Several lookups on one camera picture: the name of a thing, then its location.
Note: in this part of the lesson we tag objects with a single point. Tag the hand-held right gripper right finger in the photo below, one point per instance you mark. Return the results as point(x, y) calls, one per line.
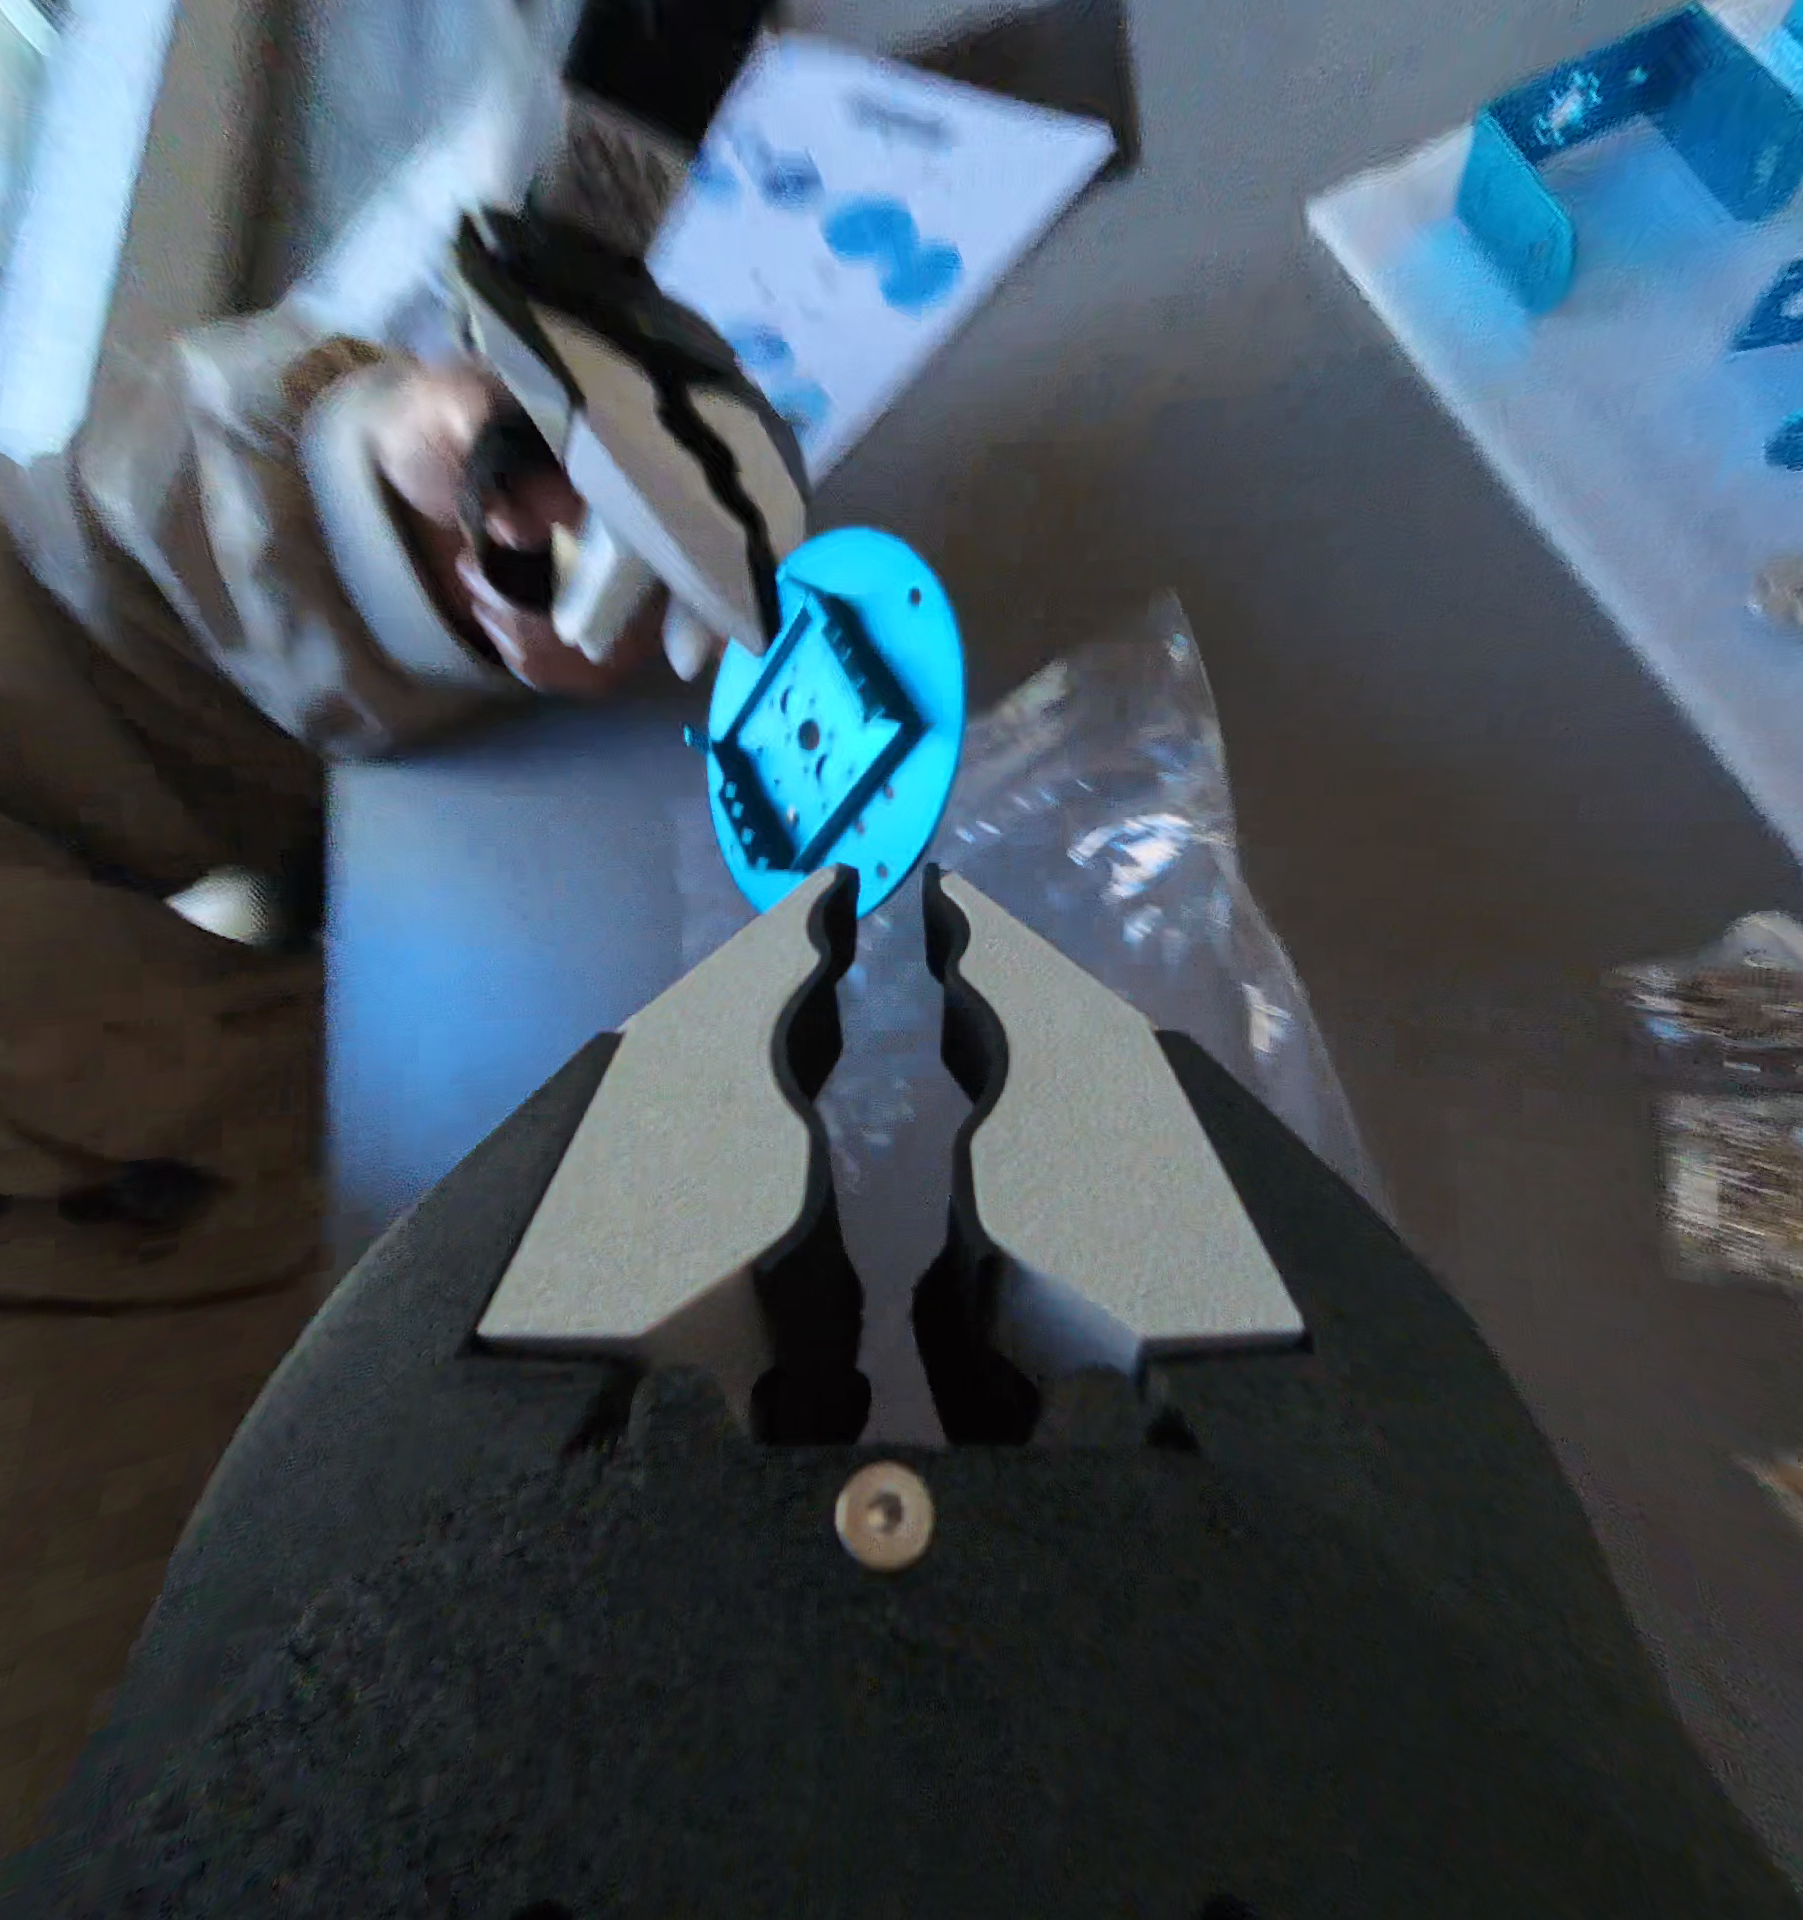
point(1126, 1185)

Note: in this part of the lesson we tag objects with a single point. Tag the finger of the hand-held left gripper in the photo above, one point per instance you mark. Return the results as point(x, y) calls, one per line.
point(774, 495)
point(646, 467)

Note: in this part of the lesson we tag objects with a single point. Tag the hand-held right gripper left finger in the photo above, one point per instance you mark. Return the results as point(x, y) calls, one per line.
point(661, 1185)

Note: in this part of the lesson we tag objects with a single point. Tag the grey desk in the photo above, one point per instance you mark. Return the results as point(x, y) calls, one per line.
point(1290, 449)

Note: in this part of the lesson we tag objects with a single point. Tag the person's left hand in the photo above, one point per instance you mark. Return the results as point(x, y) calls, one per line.
point(423, 449)

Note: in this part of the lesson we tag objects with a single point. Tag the clear plastic bag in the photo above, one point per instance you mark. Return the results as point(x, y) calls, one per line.
point(1142, 901)

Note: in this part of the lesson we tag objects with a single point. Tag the white instruction booklet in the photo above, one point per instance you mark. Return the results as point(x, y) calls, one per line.
point(916, 151)

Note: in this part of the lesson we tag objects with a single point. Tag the person's beige jacket torso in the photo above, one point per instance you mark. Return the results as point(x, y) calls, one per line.
point(93, 1051)

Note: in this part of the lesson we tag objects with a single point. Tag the pile of screw bags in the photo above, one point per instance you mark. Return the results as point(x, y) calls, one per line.
point(1742, 1051)

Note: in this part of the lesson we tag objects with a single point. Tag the white foam tray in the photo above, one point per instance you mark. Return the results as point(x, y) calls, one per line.
point(1592, 421)

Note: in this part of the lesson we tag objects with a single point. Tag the small silver round disc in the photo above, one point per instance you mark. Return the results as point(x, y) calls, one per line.
point(1801, 592)

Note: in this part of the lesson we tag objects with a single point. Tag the small blue angled bracket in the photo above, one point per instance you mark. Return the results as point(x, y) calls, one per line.
point(1778, 323)

